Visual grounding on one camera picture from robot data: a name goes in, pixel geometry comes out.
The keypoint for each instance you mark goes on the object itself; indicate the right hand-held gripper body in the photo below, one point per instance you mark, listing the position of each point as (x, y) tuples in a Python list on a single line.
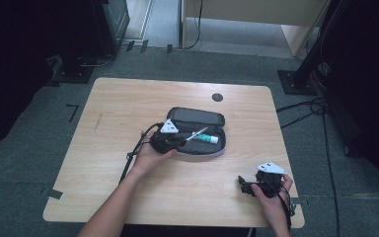
[(269, 179)]

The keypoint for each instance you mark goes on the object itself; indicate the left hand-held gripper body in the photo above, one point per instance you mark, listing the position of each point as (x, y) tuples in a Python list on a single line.
[(164, 141)]

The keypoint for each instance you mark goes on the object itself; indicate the thin silver stick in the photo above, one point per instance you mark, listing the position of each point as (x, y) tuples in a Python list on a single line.
[(198, 133)]

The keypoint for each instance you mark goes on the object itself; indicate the black zip pouch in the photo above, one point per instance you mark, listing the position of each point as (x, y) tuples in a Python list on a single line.
[(197, 120)]

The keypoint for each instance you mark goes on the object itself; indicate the green and white tube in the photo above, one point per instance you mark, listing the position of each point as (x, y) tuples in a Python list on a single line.
[(207, 137)]

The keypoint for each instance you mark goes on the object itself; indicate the person's left hand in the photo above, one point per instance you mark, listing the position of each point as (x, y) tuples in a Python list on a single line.
[(149, 158)]

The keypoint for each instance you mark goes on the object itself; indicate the person's right hand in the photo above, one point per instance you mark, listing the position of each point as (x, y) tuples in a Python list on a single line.
[(271, 202)]

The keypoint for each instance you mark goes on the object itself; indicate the black tape strip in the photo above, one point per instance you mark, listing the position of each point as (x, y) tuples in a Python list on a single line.
[(55, 194)]

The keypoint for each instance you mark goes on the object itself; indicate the dark cabinet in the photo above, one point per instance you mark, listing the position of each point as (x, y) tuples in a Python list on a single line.
[(112, 23)]

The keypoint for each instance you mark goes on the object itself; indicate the black post with base plate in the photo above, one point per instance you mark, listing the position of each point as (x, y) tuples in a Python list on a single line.
[(304, 72)]

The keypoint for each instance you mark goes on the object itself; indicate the black stand with base plate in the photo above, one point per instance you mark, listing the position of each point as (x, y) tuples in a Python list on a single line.
[(74, 69)]

